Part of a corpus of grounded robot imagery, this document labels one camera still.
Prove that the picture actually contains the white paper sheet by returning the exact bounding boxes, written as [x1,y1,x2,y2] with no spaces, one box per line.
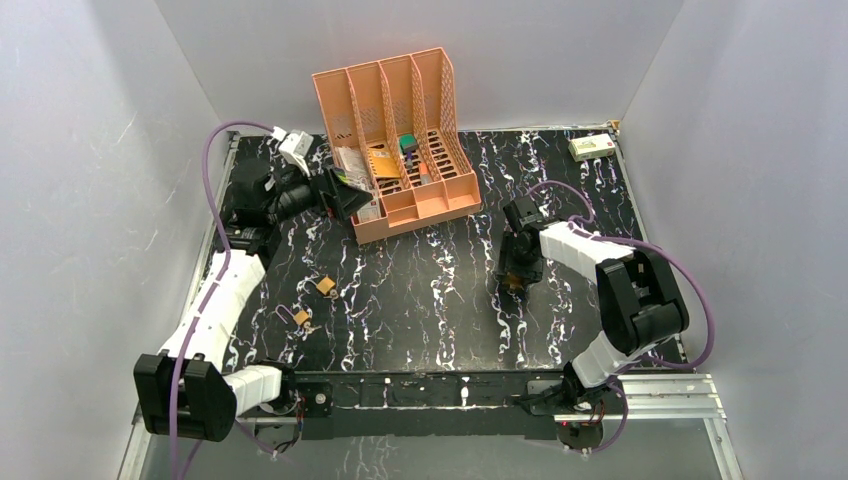
[334,147,372,192]

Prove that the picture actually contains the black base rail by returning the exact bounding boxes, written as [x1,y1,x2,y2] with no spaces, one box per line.
[235,367,664,442]

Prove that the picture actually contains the green teal box in organizer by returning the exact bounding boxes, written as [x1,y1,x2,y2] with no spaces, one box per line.
[398,134,419,155]

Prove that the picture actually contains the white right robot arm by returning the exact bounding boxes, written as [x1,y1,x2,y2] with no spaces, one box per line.
[495,196,689,415]

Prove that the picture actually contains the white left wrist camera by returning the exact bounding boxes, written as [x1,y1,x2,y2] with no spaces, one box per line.
[278,130,314,178]

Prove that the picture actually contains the brass padlock lower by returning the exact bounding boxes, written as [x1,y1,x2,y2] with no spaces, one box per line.
[274,305,321,336]

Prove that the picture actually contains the yellow envelope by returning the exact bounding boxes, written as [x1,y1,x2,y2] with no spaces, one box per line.
[367,147,402,180]

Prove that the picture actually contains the large brass padlock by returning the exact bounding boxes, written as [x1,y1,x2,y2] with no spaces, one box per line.
[501,273,525,291]

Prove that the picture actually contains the white green small box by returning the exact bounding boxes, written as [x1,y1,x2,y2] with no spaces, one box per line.
[569,133,616,162]

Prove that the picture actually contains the grey-green small box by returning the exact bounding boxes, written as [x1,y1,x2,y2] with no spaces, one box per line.
[354,196,386,225]

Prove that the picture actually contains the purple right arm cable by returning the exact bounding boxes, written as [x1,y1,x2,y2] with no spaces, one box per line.
[526,180,718,458]

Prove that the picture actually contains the orange plastic file organizer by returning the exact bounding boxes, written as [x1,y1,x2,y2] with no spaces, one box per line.
[312,47,482,244]

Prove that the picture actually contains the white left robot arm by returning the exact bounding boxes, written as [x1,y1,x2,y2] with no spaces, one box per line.
[133,165,375,442]

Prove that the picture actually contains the brass padlock upper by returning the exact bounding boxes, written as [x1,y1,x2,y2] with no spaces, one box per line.
[298,276,339,300]

